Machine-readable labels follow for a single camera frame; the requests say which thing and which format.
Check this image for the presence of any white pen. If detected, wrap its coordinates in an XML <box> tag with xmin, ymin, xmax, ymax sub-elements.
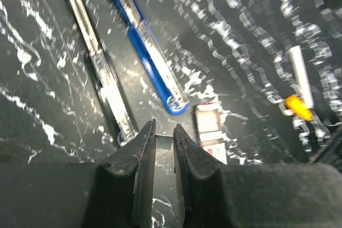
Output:
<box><xmin>289</xmin><ymin>45</ymin><xmax>314</xmax><ymax>109</ymax></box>

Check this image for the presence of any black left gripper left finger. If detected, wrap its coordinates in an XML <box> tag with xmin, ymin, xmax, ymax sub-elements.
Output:
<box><xmin>1</xmin><ymin>120</ymin><xmax>157</xmax><ymax>227</ymax></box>

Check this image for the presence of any staple strip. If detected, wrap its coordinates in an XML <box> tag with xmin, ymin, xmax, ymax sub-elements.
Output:
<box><xmin>156</xmin><ymin>134</ymin><xmax>173</xmax><ymax>150</ymax></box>

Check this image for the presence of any yellow cap marker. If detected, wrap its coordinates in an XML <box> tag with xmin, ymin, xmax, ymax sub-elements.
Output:
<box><xmin>279</xmin><ymin>95</ymin><xmax>313</xmax><ymax>121</ymax></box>

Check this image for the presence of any red staple box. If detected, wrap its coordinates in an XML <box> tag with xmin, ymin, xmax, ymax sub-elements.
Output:
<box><xmin>194</xmin><ymin>103</ymin><xmax>227</xmax><ymax>164</ymax></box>

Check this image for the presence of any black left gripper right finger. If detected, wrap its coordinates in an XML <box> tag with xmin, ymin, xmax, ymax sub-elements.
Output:
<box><xmin>173</xmin><ymin>125</ymin><xmax>341</xmax><ymax>227</ymax></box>

